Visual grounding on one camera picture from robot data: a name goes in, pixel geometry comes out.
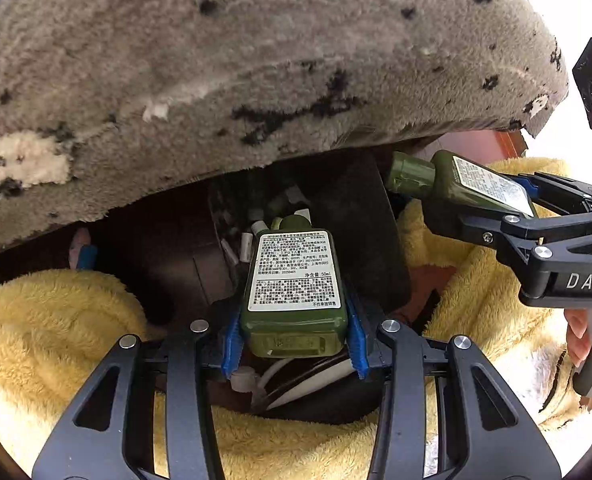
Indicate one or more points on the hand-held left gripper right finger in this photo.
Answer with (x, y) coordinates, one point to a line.
(357, 342)

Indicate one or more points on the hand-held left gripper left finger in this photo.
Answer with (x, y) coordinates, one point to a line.
(230, 342)

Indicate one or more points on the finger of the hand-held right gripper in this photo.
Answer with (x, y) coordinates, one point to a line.
(561, 190)
(476, 227)

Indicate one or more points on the dark green bottle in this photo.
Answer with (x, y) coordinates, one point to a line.
(296, 280)
(441, 185)

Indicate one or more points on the person's right hand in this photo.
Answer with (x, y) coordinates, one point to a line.
(578, 335)

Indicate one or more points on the white small cap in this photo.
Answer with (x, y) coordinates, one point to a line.
(243, 380)

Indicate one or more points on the white small bottle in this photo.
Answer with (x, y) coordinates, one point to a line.
(246, 246)

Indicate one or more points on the pink blue small object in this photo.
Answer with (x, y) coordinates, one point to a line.
(81, 252)

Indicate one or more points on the yellow fluffy blanket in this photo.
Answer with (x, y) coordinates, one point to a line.
(50, 320)

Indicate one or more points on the grey printed blanket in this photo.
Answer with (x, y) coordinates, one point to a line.
(225, 60)

